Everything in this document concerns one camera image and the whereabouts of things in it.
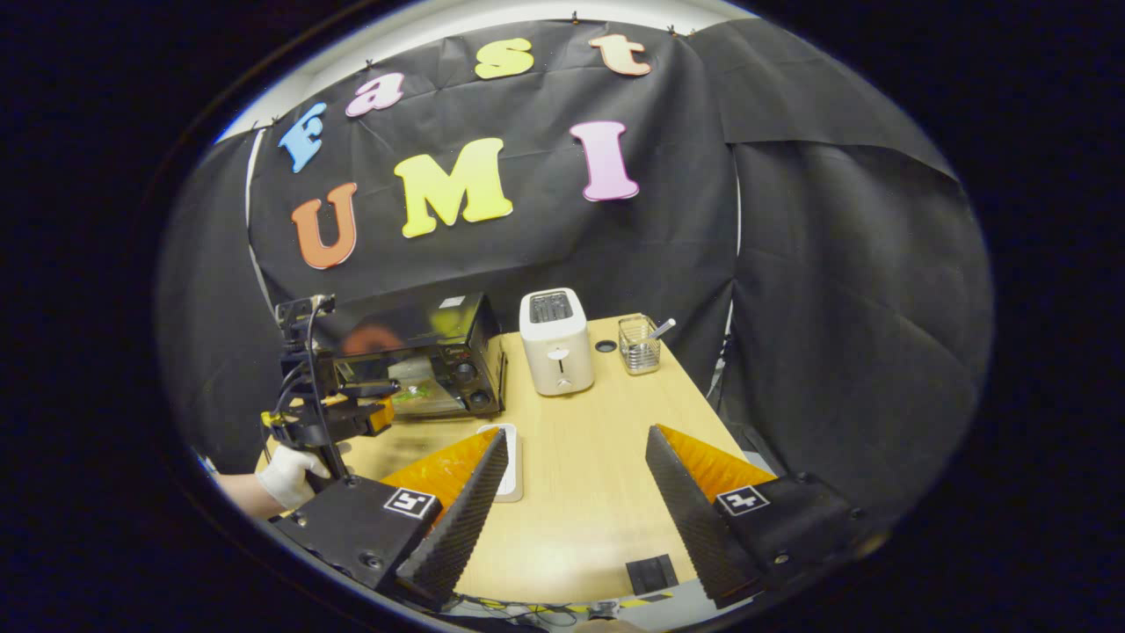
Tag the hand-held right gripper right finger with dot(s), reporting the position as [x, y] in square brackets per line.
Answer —
[694, 519]

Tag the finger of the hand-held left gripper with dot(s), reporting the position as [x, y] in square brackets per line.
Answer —
[373, 388]
[378, 415]

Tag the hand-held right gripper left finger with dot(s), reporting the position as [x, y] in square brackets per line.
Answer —
[457, 519]

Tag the black electric oven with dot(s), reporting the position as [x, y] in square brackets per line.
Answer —
[457, 352]

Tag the white rectangular tray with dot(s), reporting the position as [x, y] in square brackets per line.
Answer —
[514, 466]

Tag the white toaster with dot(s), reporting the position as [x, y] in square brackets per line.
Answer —
[558, 352]

